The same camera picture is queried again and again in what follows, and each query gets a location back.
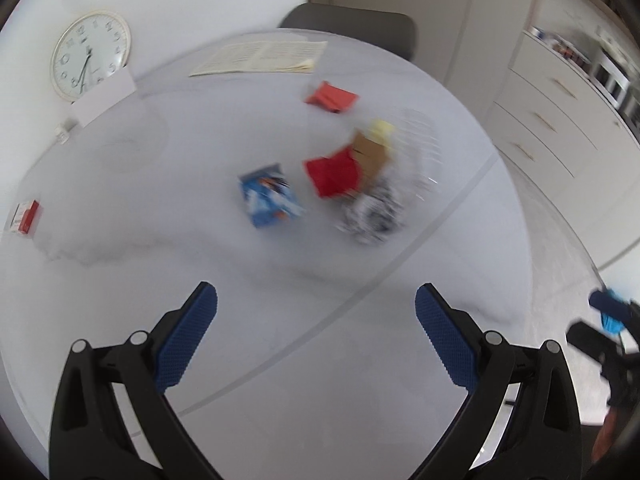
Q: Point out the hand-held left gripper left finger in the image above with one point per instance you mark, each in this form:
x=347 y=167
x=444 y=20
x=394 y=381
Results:
x=187 y=332

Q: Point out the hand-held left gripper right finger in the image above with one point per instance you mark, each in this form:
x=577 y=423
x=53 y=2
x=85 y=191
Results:
x=447 y=332

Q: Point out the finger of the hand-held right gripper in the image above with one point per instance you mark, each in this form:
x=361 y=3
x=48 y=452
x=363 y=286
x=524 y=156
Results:
x=607 y=300
x=590 y=340

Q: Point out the blue face mask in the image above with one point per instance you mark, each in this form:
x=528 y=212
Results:
x=613 y=321

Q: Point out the person's right hand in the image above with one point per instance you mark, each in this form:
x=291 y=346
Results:
x=605 y=440

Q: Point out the black and white crumpled paper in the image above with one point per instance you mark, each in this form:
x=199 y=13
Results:
x=370 y=215

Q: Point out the blue snack packet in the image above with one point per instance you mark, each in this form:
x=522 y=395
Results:
x=270 y=197

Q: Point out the beige drawer unit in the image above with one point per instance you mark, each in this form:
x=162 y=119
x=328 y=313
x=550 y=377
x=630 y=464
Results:
x=565 y=125

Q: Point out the clear plastic tray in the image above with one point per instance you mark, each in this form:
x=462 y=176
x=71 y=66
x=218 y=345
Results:
x=420 y=150

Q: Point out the brown cardboard piece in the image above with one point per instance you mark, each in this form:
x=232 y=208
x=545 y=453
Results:
x=371 y=157

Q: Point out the red and white box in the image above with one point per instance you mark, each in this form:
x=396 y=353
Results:
x=22 y=217

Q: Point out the yellow crumpled paper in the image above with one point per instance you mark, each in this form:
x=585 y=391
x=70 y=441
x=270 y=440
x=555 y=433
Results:
x=381 y=132

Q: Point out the small clear bottle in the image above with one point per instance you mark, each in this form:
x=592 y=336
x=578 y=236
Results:
x=62 y=132

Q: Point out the rack of small items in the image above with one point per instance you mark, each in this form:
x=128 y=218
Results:
x=590 y=55

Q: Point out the white paper card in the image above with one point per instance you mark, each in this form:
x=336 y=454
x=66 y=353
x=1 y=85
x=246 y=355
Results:
x=105 y=95

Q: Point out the red folded packet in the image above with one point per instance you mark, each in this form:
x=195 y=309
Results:
x=332 y=97

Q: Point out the open notebook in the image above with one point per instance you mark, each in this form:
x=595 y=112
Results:
x=260 y=56

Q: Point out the grey chair back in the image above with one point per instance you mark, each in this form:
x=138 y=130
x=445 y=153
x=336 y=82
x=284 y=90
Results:
x=350 y=25

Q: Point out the round white wall clock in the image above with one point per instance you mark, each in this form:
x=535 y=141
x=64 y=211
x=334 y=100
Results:
x=90 y=55

